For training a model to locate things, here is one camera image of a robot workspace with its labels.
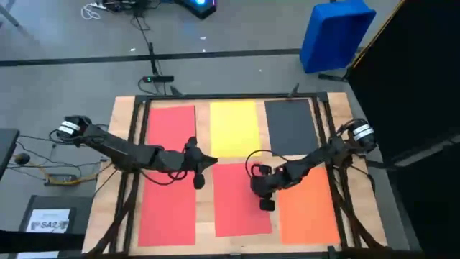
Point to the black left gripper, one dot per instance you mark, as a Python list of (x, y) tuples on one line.
[(192, 158)]

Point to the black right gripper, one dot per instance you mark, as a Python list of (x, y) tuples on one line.
[(266, 183)]

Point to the red paper sheet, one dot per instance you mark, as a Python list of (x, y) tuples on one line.
[(237, 208), (167, 216), (170, 126)]

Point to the yellow paper sheet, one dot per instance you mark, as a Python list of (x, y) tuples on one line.
[(233, 129)]

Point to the orange paper sheet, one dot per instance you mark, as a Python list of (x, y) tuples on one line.
[(309, 216)]

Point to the black paper sheet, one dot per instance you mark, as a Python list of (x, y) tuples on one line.
[(291, 126)]

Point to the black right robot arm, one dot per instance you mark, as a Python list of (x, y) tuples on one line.
[(316, 156)]

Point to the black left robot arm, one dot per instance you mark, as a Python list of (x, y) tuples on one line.
[(118, 151)]

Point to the black power strip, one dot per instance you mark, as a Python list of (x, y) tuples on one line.
[(158, 78)]

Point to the black case white label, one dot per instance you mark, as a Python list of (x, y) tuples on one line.
[(79, 216)]

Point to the black floor outlet box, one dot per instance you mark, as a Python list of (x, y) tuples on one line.
[(61, 180)]

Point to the black device blue light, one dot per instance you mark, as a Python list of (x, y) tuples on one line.
[(199, 9)]

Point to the blue plastic bin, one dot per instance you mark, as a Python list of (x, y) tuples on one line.
[(334, 36)]

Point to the black electronics pile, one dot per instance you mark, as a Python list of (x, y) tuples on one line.
[(122, 5)]

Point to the black round object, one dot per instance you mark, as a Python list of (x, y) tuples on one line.
[(22, 158)]

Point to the black horizontal bar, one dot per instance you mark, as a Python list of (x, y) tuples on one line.
[(36, 241)]

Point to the black partition panel yellow edge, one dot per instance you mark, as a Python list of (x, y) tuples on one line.
[(424, 72)]

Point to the black desk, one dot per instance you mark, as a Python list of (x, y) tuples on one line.
[(6, 147)]

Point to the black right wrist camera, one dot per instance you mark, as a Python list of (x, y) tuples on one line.
[(267, 205)]

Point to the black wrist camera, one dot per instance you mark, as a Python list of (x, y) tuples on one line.
[(198, 181), (267, 205)]

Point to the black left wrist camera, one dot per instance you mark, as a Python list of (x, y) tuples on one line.
[(198, 181)]

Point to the black metal table frame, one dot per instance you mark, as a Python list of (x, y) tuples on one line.
[(233, 96)]

